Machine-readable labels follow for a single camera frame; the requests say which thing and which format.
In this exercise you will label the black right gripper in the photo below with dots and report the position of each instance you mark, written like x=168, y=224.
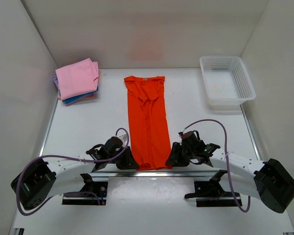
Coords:
x=179, y=154

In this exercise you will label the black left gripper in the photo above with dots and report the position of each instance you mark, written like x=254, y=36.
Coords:
x=124, y=159

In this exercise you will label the orange t shirt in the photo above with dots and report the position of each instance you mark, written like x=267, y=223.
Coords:
x=149, y=134

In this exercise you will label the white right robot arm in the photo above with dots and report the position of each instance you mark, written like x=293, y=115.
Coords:
x=267, y=181

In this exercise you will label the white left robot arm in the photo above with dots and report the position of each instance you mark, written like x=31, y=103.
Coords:
x=51, y=175

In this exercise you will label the salmon folded t shirt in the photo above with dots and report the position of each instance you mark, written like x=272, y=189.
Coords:
x=96, y=81

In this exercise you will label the blue folded t shirt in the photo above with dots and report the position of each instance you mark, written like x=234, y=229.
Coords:
x=86, y=96

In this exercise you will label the white plastic basket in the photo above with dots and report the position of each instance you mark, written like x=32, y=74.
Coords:
x=227, y=83

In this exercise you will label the pink folded t shirt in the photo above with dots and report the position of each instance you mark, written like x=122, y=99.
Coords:
x=77, y=79

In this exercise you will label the lilac folded t shirt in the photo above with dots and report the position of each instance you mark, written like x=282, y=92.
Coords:
x=55, y=82

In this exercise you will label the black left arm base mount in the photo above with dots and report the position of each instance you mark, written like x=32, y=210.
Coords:
x=93, y=192

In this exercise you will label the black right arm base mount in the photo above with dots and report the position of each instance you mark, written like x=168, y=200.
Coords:
x=210, y=193

